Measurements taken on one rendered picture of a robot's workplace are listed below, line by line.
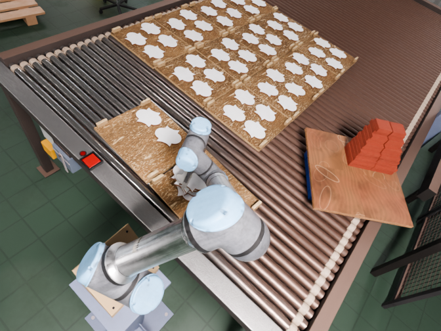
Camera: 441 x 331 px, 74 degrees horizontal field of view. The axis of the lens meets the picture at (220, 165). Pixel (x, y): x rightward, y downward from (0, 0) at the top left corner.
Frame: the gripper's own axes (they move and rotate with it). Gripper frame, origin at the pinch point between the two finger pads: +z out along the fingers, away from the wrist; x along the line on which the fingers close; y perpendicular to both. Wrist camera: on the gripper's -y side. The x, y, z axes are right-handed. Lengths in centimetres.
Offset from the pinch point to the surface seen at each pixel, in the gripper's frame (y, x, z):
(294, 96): -14, -100, 8
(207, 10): 81, -138, 7
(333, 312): -77, 12, 6
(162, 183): 11.6, 6.4, 7.8
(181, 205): -1.8, 10.1, 7.8
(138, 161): 27.5, 3.8, 7.8
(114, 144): 43.0, 3.1, 7.8
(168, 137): 25.6, -16.4, 6.6
